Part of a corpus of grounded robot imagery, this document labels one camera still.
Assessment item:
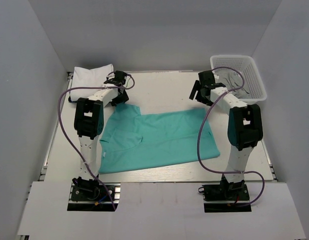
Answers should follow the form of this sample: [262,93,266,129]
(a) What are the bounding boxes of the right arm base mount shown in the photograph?
[198,184,252,213]

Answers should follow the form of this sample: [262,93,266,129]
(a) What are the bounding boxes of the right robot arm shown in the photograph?
[189,67,263,200]

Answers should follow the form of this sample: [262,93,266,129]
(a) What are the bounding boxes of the folded dark t-shirt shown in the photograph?
[68,96,77,104]

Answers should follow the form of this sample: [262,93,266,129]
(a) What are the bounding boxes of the teal t-shirt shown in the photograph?
[98,104,220,174]

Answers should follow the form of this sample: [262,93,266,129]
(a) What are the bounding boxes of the grey t-shirt in basket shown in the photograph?
[214,71,250,99]

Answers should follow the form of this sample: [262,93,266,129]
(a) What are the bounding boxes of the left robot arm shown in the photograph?
[74,70,135,180]

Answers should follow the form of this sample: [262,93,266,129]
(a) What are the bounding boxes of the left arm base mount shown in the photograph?
[67,184,115,212]

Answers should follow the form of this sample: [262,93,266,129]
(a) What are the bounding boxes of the white plastic basket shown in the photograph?
[210,54,267,104]

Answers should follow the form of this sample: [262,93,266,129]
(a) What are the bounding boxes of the folded white t-shirt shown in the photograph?
[69,64,114,101]

